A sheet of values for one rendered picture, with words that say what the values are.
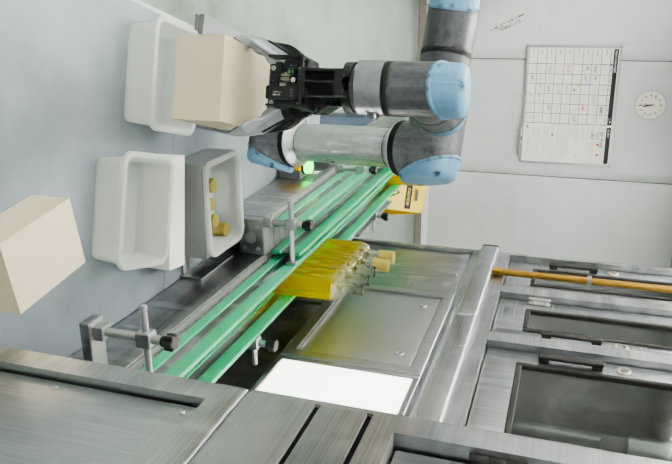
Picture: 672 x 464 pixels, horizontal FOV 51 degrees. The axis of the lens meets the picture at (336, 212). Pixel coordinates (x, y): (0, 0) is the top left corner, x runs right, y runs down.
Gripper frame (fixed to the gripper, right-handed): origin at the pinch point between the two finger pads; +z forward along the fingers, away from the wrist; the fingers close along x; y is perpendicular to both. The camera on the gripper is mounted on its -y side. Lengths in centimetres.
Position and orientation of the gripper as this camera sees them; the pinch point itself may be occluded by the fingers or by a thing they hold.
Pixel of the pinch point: (233, 86)
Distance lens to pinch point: 109.2
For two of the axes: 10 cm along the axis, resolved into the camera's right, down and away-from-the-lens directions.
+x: -0.7, 10.0, 0.4
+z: -9.5, -0.8, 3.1
